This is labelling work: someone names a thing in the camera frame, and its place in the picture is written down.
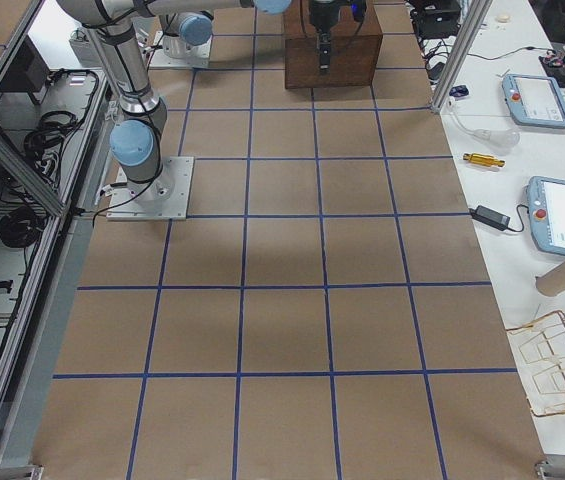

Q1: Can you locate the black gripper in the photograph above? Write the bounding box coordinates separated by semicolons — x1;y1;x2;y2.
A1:
309;0;337;74

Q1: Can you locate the dark wooden drawer cabinet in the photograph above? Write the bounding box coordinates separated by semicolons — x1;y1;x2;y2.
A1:
283;1;383;90

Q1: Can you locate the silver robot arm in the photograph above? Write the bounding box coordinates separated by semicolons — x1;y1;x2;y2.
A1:
59;0;291;216
159;11;213;59

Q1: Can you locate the blue computer mouse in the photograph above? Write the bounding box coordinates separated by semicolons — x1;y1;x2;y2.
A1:
449;85;470;98

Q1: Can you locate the clear light bulb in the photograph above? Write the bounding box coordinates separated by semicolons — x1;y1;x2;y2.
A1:
446;97;520;150

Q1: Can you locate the far teach pendant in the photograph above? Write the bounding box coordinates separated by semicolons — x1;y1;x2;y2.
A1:
501;74;565;130

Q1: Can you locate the teach pendant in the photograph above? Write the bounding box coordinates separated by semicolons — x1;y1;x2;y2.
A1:
526;176;565;256
501;74;565;130

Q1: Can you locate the black power adapter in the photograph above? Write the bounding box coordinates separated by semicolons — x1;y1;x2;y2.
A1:
469;205;510;231

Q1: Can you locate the near teach pendant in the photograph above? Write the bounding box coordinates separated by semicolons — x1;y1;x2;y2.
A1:
526;176;565;256

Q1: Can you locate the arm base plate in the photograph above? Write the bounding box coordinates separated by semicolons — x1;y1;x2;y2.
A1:
148;30;212;69
105;156;194;221

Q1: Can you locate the aluminium frame post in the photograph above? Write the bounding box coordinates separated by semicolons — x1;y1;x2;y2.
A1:
430;0;492;113

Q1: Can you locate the gold wire rack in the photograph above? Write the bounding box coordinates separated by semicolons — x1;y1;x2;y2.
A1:
506;310;565;418

